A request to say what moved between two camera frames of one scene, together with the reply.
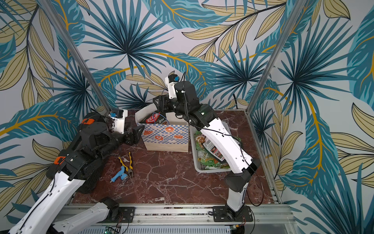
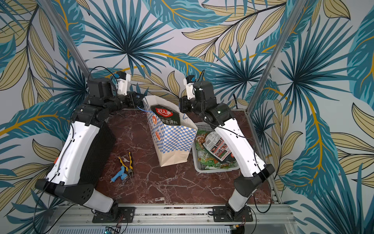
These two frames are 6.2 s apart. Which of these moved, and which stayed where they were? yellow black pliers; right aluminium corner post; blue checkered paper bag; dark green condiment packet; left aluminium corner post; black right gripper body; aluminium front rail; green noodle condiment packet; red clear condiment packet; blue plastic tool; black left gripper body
Moved: red clear condiment packet; black right gripper body; dark green condiment packet; black left gripper body; blue checkered paper bag
Stayed: green noodle condiment packet; left aluminium corner post; right aluminium corner post; blue plastic tool; yellow black pliers; aluminium front rail
